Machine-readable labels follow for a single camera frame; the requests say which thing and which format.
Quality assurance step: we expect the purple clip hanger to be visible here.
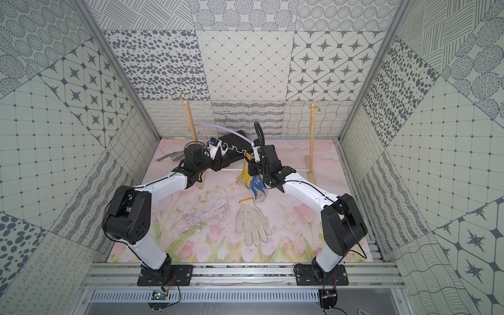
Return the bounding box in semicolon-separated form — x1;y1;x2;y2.
195;123;253;155

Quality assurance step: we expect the perforated cable tray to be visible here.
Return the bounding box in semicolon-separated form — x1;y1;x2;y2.
91;289;319;303

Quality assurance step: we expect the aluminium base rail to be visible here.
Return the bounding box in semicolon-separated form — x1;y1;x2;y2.
80;262;406;290

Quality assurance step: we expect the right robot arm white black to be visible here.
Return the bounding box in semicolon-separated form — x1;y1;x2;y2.
245;144;368;281

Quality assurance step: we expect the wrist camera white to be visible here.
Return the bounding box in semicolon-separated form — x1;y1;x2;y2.
207;137;226;160
252;144;266;164

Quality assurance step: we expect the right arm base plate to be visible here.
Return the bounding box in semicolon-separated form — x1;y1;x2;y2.
293;263;349;286

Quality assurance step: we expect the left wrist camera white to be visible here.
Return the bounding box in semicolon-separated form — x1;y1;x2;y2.
207;137;226;160

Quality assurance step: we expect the wooden drying rack frame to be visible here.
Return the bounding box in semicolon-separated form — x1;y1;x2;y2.
182;101;321;185

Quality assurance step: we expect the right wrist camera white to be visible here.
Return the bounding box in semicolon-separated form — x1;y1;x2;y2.
252;144;266;164

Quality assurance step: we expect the white work glove yellow cuff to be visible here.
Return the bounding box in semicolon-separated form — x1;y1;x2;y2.
235;198;272;247

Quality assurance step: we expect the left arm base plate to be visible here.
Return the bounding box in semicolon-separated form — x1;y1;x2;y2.
136;265;194;287

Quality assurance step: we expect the black plastic tool case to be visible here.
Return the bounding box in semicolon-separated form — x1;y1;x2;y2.
219;133;252;159

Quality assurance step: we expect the yellow dotted work glove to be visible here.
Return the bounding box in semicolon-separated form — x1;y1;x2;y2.
236;159;253;188

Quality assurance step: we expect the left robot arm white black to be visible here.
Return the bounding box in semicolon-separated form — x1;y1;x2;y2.
102;138;244;283

